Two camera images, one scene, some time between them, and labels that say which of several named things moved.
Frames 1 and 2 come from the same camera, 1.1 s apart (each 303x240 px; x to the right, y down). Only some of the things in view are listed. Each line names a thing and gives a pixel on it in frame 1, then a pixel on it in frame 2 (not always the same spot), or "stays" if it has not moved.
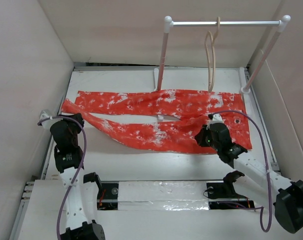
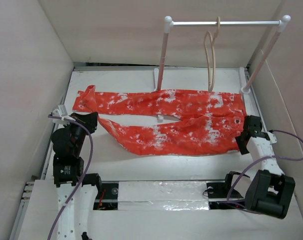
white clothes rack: [159, 74] stays
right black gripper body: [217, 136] to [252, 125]
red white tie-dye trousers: [226, 109] stays
